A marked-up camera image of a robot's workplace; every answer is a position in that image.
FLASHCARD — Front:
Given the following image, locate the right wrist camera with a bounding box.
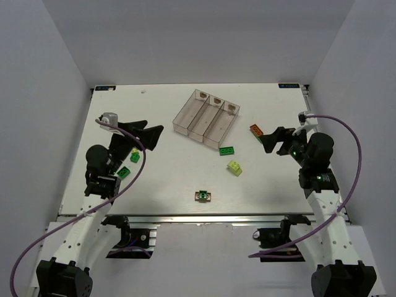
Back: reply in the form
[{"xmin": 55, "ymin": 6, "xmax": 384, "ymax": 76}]
[{"xmin": 293, "ymin": 111, "xmax": 318, "ymax": 136}]

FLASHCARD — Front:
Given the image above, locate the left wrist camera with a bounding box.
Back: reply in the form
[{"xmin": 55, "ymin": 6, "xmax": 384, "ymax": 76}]
[{"xmin": 99, "ymin": 112, "xmax": 118, "ymax": 127}]

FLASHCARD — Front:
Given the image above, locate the small green lego cube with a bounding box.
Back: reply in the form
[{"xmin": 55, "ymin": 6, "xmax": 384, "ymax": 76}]
[{"xmin": 198, "ymin": 191, "xmax": 209, "ymax": 200}]

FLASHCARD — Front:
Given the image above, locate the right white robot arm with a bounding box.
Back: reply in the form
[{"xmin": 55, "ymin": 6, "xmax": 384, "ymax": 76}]
[{"xmin": 260, "ymin": 127, "xmax": 377, "ymax": 296}]

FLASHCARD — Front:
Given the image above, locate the green lego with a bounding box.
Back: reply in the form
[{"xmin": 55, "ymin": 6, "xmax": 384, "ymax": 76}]
[{"xmin": 253, "ymin": 132, "xmax": 262, "ymax": 144}]

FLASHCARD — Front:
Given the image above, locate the green square lego brick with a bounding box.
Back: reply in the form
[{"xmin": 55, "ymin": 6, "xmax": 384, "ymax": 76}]
[{"xmin": 130, "ymin": 152, "xmax": 140, "ymax": 163}]

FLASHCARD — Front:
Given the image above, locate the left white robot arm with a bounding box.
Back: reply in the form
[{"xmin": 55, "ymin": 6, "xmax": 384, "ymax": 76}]
[{"xmin": 36, "ymin": 116, "xmax": 164, "ymax": 296}]

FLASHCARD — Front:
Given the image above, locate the orange lego brick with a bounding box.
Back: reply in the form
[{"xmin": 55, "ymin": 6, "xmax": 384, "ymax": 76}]
[{"xmin": 249, "ymin": 124, "xmax": 264, "ymax": 137}]

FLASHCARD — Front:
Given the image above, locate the clear left bin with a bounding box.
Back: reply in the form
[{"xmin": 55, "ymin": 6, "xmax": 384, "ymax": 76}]
[{"xmin": 173, "ymin": 89, "xmax": 210, "ymax": 136}]

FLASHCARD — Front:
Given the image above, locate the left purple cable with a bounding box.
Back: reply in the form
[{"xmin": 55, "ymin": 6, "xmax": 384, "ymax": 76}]
[{"xmin": 11, "ymin": 119, "xmax": 146, "ymax": 297}]

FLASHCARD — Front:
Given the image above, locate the brown lego plate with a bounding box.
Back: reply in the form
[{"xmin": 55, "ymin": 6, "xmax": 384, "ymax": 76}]
[{"xmin": 194, "ymin": 191, "xmax": 212, "ymax": 202}]

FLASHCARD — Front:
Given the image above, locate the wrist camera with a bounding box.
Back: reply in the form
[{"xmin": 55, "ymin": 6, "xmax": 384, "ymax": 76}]
[
  {"xmin": 293, "ymin": 111, "xmax": 318, "ymax": 136},
  {"xmin": 99, "ymin": 112, "xmax": 118, "ymax": 127}
]

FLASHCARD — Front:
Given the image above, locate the lime sloped lego brick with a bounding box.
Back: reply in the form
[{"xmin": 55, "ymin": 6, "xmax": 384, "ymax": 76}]
[{"xmin": 227, "ymin": 160, "xmax": 243, "ymax": 176}]

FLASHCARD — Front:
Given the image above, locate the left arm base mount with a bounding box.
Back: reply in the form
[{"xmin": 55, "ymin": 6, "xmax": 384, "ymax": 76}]
[{"xmin": 101, "ymin": 215, "xmax": 157, "ymax": 259}]

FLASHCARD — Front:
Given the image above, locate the clear right bin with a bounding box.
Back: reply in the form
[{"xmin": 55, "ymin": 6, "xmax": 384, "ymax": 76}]
[{"xmin": 204, "ymin": 101, "xmax": 240, "ymax": 150}]

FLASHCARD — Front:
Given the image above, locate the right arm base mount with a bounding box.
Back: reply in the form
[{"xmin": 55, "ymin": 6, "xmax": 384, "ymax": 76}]
[{"xmin": 252, "ymin": 215, "xmax": 311, "ymax": 263}]

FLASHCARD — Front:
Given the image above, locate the green two-by-three lego brick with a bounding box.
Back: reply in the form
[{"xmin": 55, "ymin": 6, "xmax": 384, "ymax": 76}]
[{"xmin": 117, "ymin": 166, "xmax": 131, "ymax": 179}]

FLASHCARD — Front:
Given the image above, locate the green flat lego plate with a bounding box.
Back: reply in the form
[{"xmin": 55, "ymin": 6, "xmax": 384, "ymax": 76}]
[{"xmin": 219, "ymin": 147, "xmax": 235, "ymax": 156}]

